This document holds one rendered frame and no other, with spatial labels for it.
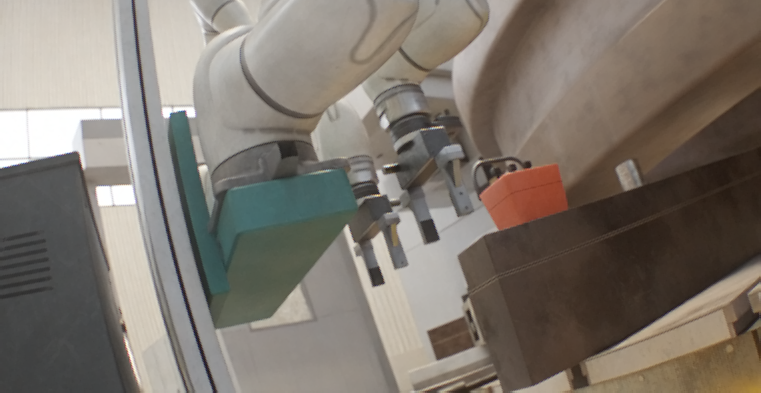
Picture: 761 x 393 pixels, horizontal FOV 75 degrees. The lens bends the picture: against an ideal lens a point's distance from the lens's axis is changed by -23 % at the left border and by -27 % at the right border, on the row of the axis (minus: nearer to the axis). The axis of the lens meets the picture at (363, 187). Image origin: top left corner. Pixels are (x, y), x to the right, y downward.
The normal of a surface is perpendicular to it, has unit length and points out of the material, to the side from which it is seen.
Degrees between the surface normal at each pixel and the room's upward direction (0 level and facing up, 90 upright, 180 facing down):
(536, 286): 90
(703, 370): 90
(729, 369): 90
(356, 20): 141
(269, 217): 90
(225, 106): 98
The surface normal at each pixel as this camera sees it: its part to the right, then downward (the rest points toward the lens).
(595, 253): 0.30, -0.40
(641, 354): -0.88, 0.15
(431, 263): -0.76, 0.04
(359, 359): 0.58, -0.43
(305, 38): -0.41, 0.43
